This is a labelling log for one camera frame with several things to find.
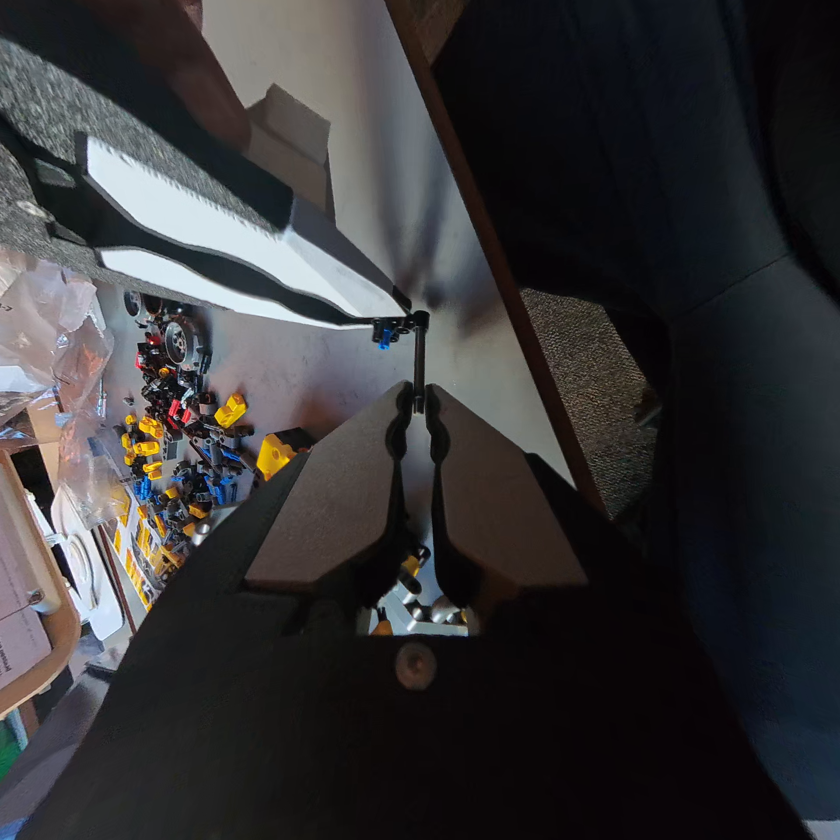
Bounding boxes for pile of loose building pieces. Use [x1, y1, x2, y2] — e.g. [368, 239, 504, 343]
[112, 289, 316, 592]

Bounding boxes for person's black jacket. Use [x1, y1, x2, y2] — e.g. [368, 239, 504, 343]
[433, 0, 840, 316]

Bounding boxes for person's grey trousers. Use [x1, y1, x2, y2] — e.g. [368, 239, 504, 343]
[669, 256, 840, 821]

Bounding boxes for grey desk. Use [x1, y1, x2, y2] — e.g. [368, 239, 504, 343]
[0, 0, 578, 815]

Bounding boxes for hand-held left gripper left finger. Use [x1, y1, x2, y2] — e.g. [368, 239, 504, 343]
[244, 381, 413, 595]

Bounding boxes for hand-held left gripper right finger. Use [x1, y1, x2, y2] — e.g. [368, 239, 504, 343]
[425, 382, 589, 605]

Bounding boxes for white flat stand base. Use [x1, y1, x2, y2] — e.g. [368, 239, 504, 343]
[49, 486, 129, 641]

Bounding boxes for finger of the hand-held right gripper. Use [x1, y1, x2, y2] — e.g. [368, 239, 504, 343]
[95, 244, 361, 329]
[73, 131, 413, 322]

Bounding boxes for yellow grey brick vehicle model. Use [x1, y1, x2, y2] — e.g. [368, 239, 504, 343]
[252, 427, 470, 637]

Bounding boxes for black connector piece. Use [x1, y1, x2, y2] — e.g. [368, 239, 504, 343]
[371, 310, 431, 349]

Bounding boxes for person's right hand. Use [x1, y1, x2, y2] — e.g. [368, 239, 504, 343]
[98, 0, 253, 155]

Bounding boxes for black axle rod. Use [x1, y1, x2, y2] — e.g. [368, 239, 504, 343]
[412, 327, 429, 414]

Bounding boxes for crumpled clear plastic bag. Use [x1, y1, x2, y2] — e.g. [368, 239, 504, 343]
[0, 256, 99, 421]

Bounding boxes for yellow black sticker sheet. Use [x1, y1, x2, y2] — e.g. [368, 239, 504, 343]
[112, 486, 191, 611]

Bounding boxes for large black toy wheel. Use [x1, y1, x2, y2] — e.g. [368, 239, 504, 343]
[161, 318, 204, 368]

